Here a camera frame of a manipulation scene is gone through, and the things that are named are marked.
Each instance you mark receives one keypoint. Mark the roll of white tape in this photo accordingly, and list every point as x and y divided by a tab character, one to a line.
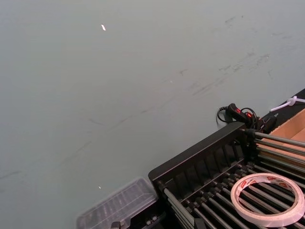
269	218

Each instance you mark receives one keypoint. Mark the black rack with steel bars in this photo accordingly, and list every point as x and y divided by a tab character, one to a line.
195	152

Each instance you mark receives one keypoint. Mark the clear plastic case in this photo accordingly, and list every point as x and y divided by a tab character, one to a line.
119	205

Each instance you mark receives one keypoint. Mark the shallow brown cardboard tray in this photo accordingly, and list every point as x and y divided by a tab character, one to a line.
289	128

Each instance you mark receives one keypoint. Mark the plain pale wall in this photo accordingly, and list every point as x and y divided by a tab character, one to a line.
95	95

